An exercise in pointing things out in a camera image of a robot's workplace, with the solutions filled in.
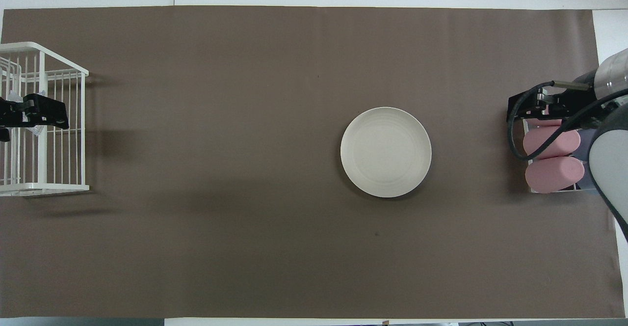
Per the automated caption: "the clear plastic bubble wrap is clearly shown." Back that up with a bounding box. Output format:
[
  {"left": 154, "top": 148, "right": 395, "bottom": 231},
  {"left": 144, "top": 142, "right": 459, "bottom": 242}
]
[{"left": 7, "top": 89, "right": 49, "bottom": 136}]

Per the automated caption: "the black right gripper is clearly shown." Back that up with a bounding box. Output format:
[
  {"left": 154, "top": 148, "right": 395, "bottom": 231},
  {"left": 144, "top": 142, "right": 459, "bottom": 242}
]
[{"left": 508, "top": 84, "right": 606, "bottom": 122}]

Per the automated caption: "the cream round plate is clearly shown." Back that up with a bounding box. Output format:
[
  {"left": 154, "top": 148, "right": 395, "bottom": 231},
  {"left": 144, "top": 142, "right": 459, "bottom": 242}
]
[{"left": 340, "top": 107, "right": 432, "bottom": 198}]

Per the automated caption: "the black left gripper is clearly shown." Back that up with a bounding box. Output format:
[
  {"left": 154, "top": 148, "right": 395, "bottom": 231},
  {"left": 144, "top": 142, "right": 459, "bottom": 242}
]
[{"left": 0, "top": 93, "right": 69, "bottom": 142}]

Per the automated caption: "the white wire dish rack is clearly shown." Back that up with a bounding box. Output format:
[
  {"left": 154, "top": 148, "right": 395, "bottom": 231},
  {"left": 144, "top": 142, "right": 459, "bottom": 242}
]
[{"left": 0, "top": 42, "right": 90, "bottom": 197}]

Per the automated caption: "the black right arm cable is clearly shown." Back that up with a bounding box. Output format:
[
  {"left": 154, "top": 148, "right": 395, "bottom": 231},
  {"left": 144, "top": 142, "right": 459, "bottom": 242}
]
[{"left": 509, "top": 81, "right": 628, "bottom": 162}]

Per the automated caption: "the clear cup rack wooden rod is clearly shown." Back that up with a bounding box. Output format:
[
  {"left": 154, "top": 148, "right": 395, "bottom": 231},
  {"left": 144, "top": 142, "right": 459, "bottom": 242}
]
[{"left": 521, "top": 117, "right": 599, "bottom": 195}]

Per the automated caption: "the blue plastic cup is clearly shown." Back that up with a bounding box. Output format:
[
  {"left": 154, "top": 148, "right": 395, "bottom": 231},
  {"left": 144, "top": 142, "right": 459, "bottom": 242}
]
[
  {"left": 572, "top": 162, "right": 598, "bottom": 192},
  {"left": 569, "top": 131, "right": 597, "bottom": 162}
]

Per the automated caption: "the brown table mat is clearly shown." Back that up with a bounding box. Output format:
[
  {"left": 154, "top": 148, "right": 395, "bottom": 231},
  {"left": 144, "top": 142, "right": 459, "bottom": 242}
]
[{"left": 0, "top": 6, "right": 620, "bottom": 319}]

